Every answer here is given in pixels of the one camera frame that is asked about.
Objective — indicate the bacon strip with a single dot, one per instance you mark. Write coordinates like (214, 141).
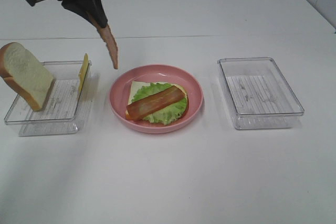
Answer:
(143, 107)
(109, 40)

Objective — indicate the white bread slice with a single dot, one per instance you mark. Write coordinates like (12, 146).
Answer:
(135, 89)
(23, 72)

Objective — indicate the green lettuce leaf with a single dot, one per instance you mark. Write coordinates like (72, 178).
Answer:
(168, 115)

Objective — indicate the yellow cheese slice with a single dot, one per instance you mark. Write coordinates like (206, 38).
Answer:
(82, 72)

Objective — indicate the pink round plate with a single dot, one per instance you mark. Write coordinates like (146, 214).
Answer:
(120, 91)

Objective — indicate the left clear plastic tray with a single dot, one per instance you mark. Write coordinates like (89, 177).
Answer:
(66, 110)

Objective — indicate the clear plastic tray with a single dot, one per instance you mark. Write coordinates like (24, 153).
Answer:
(257, 94)
(66, 110)

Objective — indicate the right clear plastic tray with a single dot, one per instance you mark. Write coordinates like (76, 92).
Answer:
(257, 94)

